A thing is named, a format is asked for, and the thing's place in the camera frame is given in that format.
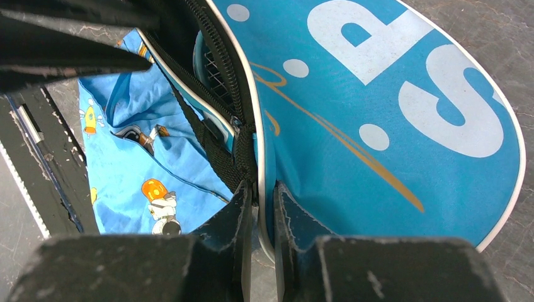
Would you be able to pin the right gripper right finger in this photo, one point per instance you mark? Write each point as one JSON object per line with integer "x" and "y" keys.
{"x": 313, "y": 264}

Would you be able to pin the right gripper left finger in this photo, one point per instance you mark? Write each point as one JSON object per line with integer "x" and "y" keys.
{"x": 212, "y": 263}

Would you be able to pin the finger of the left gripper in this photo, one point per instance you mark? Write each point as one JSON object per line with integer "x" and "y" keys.
{"x": 33, "y": 55}
{"x": 115, "y": 13}

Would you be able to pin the blue badminton racket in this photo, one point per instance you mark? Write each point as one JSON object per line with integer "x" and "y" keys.
{"x": 207, "y": 73}

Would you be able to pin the blue sport racket bag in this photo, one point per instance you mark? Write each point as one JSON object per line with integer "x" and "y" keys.
{"x": 377, "y": 121}

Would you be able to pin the blue astronaut print cloth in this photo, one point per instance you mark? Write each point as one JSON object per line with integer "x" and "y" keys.
{"x": 147, "y": 172}

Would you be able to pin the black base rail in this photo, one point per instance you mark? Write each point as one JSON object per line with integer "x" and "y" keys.
{"x": 47, "y": 162}

